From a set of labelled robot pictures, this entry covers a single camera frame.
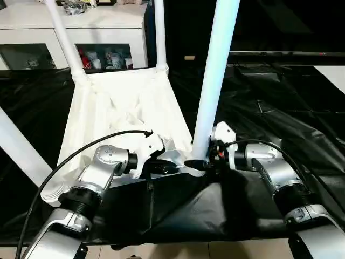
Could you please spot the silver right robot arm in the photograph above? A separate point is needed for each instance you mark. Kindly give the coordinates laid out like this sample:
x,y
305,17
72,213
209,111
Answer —
x,y
280,172

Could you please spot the red bottle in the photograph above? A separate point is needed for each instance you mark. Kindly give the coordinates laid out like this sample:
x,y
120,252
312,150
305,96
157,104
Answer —
x,y
82,57

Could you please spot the white flat board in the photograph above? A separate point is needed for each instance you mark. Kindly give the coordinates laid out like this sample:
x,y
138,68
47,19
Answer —
x,y
331,75

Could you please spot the beige plush toy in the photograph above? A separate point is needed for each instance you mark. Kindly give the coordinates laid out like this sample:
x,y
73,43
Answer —
x,y
130,1

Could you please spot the small clear glass jar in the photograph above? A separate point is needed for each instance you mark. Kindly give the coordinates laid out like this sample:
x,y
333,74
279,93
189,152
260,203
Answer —
x,y
74,6

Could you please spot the white cabinet with glass doors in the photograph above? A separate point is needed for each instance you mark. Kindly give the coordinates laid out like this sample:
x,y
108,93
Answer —
x,y
32,21

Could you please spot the dark metal rail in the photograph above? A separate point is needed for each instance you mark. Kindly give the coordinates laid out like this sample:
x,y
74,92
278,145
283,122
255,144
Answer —
x,y
285,54

